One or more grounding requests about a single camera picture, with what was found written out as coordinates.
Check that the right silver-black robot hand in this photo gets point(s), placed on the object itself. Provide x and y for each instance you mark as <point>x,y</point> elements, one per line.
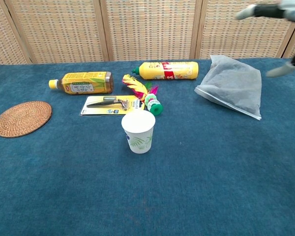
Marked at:
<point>293,9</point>

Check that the woven wood-framed folding screen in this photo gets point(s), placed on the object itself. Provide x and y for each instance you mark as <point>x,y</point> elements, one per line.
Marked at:
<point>147,27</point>

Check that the colourful feather shuttlecock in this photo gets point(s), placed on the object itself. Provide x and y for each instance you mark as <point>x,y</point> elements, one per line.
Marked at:
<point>140,91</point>

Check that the yellow squeeze bottle, red label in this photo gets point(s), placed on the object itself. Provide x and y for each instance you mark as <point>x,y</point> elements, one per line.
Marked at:
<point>169,70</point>

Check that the round woven rattan coaster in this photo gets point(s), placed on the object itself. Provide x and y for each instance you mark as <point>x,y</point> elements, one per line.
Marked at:
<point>22,119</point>

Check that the white floral paper cup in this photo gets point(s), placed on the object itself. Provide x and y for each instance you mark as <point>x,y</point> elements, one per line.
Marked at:
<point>138,132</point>

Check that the grey translucent zip bag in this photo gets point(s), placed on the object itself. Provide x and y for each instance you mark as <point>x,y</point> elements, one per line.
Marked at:
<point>233,83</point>

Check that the razor in yellow blister pack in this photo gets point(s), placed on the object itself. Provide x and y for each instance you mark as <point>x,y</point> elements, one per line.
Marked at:
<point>108,105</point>

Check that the tea bottle with yellow label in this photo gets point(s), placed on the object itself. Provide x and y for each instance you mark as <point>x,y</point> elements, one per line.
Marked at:
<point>88,82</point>

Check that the blue table cloth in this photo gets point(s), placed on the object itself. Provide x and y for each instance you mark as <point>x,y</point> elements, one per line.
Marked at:
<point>147,184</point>

